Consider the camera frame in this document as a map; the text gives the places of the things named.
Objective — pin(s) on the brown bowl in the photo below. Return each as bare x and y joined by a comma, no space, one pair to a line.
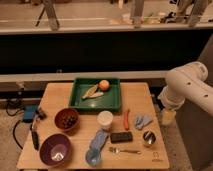
62,114

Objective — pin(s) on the dark grapes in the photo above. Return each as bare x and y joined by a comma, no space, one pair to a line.
69,121

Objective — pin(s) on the orange fruit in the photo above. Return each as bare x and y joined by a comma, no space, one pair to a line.
104,85

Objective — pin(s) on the white plastic cup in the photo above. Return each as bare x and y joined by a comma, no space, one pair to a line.
105,119

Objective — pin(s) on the green plastic tray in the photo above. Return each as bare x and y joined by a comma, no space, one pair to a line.
111,100

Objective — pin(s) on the orange carrot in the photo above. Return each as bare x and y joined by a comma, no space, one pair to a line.
126,120

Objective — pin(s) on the silver metal cup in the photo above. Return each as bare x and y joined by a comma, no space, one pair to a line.
149,138

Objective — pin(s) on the blue power box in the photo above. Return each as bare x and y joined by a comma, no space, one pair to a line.
29,113

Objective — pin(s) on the blue grey cloth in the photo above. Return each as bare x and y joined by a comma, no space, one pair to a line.
141,121

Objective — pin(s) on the black rectangular block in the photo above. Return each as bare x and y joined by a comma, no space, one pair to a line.
121,137

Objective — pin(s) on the black handled tool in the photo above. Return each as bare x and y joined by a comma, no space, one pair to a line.
34,134

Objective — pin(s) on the white knife in tray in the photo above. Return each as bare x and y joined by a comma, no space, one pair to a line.
97,94

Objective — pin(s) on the silver fork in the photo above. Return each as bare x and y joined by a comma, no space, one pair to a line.
117,150

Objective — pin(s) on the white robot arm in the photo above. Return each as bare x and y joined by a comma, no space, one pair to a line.
185,82

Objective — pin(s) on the blue folded towel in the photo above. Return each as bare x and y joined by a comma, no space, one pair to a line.
99,140

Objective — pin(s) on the purple bowl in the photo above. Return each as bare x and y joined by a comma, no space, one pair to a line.
55,150

